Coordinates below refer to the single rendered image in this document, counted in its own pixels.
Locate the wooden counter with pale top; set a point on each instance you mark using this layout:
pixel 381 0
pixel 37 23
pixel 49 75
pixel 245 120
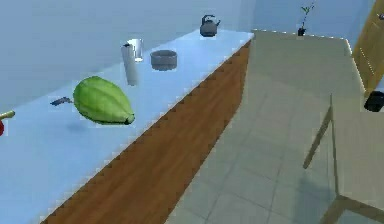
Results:
pixel 173 140

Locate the grey round bowl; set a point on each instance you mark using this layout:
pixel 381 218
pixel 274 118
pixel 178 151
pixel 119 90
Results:
pixel 163 60

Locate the grey paper towel roll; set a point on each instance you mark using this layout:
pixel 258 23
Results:
pixel 130 66

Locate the clear drinking glass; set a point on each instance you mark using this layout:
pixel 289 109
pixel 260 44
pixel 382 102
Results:
pixel 138 50

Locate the dark grey kettle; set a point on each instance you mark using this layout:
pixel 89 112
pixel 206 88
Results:
pixel 208 28

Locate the green leafy vegetable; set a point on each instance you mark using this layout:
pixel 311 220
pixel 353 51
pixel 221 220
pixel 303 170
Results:
pixel 100 100

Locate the house plant in black pot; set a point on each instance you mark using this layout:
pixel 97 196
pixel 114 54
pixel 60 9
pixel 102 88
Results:
pixel 301 31

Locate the pale wooden table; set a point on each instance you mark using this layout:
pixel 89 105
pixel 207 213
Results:
pixel 360 150

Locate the black round bin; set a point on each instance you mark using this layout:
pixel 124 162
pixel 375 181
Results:
pixel 375 101

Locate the yellow wooden stick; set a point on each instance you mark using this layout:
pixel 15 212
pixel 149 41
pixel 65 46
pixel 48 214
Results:
pixel 6 115

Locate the wooden room door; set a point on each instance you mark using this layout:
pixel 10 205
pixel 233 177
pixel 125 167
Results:
pixel 371 50

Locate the red round object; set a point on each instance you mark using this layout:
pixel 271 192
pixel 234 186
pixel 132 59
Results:
pixel 1 128

